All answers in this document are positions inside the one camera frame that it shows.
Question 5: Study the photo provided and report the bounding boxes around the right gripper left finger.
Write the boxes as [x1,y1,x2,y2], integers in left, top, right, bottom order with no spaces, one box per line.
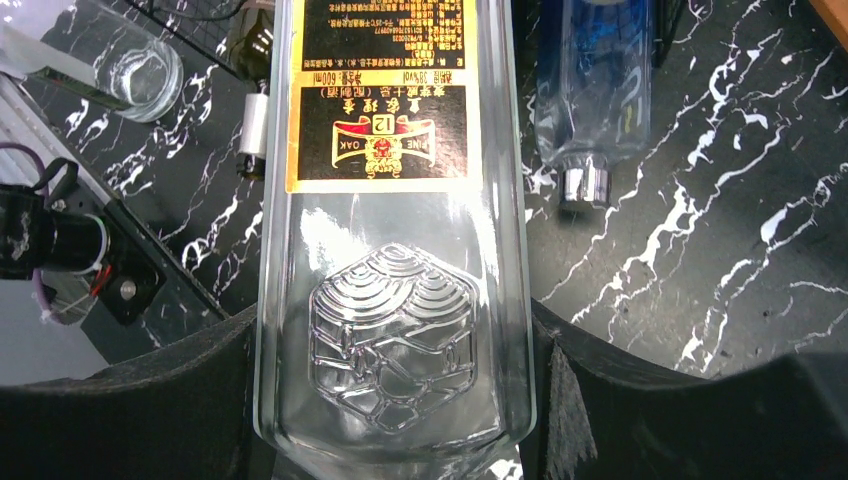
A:
[1,307,275,479]

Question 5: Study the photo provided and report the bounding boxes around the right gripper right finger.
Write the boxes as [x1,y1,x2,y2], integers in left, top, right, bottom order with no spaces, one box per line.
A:
[520,302,847,479]

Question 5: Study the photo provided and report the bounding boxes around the square clear liquor bottle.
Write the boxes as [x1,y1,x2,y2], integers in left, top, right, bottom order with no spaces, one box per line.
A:
[253,1,537,479]

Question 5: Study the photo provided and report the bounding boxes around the blue glass bottle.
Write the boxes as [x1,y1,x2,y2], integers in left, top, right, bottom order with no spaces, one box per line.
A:
[534,0,654,212]

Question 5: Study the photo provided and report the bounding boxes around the round clear glass bottle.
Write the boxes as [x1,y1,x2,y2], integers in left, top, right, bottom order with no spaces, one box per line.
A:
[1,1,183,123]

